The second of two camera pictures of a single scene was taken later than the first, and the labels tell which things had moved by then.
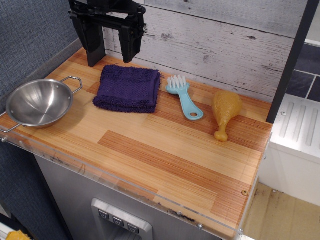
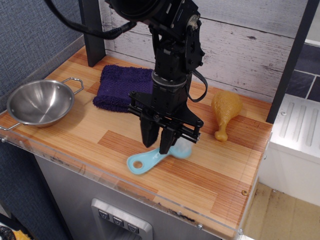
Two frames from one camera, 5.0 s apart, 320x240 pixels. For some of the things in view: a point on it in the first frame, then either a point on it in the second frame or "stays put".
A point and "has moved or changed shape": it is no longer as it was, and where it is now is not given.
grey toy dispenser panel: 114,223 stays put
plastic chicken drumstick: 226,105 stays put
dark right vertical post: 310,13 stays put
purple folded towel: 129,89 stays put
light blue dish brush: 177,84 has moved or changed shape
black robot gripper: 89,17 to 167,105
